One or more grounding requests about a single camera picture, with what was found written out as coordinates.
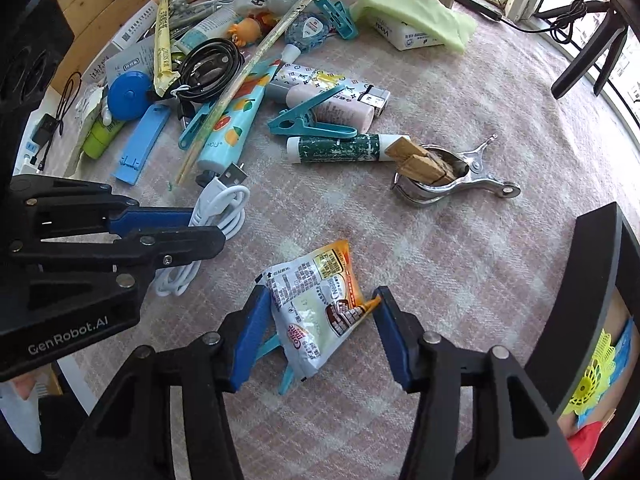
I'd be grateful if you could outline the black cable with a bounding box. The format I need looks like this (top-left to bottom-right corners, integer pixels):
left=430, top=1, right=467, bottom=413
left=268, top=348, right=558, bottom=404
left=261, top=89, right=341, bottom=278
left=167, top=37, right=246, bottom=106

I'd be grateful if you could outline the white orange snack packet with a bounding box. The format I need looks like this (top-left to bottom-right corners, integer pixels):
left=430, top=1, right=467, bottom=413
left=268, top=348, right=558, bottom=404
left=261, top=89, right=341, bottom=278
left=257, top=240, right=382, bottom=380

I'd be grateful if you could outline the light blue plastic clip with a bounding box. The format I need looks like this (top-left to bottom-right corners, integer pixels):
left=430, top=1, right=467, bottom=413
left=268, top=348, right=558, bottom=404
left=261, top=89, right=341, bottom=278
left=255, top=334, right=295, bottom=396

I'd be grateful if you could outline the blue phone stand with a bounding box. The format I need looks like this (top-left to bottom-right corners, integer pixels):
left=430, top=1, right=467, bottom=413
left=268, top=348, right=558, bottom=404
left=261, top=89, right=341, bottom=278
left=113, top=104, right=171, bottom=185

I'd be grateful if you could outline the red fabric pouch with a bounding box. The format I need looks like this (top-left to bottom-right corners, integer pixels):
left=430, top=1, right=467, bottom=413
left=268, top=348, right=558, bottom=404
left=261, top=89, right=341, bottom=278
left=567, top=422, right=603, bottom=470

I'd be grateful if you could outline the fruit pattern tube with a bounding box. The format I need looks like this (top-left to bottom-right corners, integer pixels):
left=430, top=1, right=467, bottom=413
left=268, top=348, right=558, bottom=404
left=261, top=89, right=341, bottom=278
left=198, top=58, right=280, bottom=174

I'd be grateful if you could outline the yellow green shuttlecock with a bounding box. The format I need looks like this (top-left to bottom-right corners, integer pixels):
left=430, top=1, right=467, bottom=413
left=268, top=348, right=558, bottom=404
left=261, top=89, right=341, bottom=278
left=562, top=330, right=615, bottom=416

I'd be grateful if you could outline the yellow chopstick sleeve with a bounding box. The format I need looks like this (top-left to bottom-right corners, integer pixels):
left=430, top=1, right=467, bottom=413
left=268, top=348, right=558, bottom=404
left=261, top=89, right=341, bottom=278
left=153, top=0, right=180, bottom=98

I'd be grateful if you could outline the black tray with cork base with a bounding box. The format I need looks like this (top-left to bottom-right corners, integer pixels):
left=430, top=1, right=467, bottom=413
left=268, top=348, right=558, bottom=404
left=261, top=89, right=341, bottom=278
left=525, top=203, right=639, bottom=479

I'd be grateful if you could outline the wrapped chopsticks clear sleeve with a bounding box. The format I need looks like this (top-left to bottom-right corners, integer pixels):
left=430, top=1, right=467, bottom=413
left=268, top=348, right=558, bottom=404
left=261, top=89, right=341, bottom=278
left=174, top=0, right=329, bottom=187

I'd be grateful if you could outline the teal plastic clip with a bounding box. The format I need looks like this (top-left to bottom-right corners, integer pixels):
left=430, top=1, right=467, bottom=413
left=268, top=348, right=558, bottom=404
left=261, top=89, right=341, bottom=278
left=268, top=84, right=358, bottom=139

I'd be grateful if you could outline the green white tube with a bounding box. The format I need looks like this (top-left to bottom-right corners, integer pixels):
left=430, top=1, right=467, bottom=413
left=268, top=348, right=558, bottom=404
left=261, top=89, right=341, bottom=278
left=285, top=134, right=409, bottom=164

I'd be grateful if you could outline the silver metal clamp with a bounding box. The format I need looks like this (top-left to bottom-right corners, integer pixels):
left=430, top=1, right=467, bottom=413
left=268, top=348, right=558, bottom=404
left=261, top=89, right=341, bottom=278
left=385, top=134, right=522, bottom=207

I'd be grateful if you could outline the pink plaid tablecloth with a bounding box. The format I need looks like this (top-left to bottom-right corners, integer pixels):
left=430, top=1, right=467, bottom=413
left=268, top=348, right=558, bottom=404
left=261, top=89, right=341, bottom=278
left=67, top=18, right=639, bottom=479

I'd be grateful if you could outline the wooden clothespin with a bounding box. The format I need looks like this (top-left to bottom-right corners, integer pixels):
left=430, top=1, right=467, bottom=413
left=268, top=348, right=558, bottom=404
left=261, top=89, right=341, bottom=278
left=385, top=136, right=456, bottom=186

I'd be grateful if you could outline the white tissue pack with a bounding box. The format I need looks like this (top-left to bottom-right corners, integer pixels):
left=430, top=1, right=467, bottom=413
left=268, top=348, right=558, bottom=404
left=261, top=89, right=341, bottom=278
left=367, top=14, right=442, bottom=51

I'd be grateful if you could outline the green sponge cloth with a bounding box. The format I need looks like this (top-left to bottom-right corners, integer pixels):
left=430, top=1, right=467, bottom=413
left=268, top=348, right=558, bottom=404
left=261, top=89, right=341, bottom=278
left=349, top=0, right=477, bottom=53

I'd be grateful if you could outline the black tripod stand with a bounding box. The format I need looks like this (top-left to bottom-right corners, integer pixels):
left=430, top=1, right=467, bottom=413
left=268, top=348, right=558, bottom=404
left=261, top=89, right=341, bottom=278
left=535, top=0, right=629, bottom=100

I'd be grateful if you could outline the white usb cable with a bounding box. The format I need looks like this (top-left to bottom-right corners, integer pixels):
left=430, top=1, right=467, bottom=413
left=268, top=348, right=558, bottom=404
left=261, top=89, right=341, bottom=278
left=152, top=161, right=252, bottom=298

